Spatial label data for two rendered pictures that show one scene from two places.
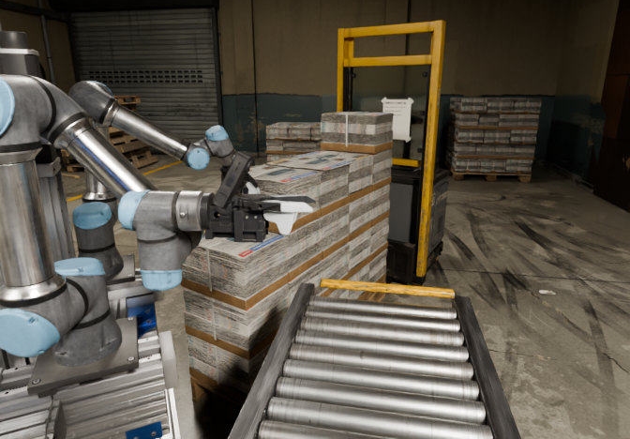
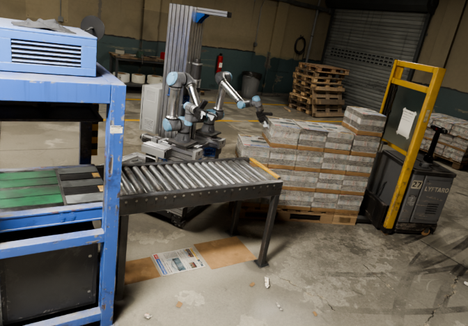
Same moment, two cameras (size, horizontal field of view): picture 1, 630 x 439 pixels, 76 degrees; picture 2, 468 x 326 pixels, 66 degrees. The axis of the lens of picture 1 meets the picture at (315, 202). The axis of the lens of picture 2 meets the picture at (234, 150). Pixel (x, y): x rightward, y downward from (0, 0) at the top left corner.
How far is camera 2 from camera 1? 2.40 m
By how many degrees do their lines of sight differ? 44
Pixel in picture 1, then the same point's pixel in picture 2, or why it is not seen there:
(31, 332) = (166, 125)
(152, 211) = (187, 106)
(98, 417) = (177, 158)
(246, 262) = (244, 147)
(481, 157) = not seen: outside the picture
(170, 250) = (189, 116)
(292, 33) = not seen: outside the picture
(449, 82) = not seen: outside the picture
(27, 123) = (178, 83)
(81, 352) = (177, 138)
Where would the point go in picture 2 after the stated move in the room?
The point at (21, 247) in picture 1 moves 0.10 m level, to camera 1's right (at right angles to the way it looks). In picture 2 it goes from (170, 107) to (177, 110)
